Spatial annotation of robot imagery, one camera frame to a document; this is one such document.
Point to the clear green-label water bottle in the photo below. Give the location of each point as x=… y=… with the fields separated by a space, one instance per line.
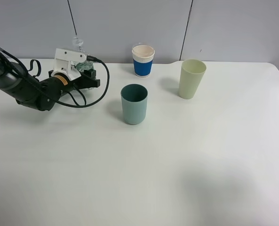
x=86 y=65

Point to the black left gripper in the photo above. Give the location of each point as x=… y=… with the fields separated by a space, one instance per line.
x=60 y=85

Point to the white cup with blue sleeve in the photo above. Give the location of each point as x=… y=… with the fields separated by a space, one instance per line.
x=143 y=56

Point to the pale green tall cup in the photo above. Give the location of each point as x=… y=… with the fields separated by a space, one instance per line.
x=192 y=72

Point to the teal plastic cup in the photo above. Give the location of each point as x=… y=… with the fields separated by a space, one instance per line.
x=134 y=103

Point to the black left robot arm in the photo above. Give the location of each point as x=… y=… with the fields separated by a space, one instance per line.
x=24 y=86

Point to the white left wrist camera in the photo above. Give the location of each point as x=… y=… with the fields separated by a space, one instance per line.
x=63 y=62

